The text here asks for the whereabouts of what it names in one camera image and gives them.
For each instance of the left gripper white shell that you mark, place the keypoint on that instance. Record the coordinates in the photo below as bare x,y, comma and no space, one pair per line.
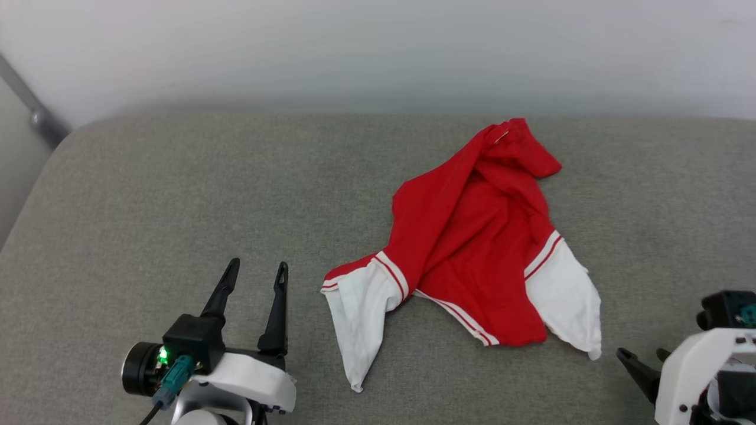
254,378

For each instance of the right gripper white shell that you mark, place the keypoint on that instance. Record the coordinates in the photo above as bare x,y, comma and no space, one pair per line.
685,372

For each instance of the red and white shirt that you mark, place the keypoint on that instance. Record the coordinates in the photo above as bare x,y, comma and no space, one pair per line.
466,236

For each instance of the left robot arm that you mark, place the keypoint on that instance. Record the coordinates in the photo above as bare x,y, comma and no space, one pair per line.
201,414

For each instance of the grey metal pole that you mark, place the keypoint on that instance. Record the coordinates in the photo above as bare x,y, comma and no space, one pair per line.
41,121

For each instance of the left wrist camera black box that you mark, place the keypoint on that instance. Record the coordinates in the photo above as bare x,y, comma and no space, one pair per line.
195,339

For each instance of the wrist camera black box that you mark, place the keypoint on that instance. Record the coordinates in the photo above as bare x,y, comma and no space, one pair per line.
195,339
720,310

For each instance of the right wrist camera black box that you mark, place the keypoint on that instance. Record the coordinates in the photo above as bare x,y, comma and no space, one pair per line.
720,310

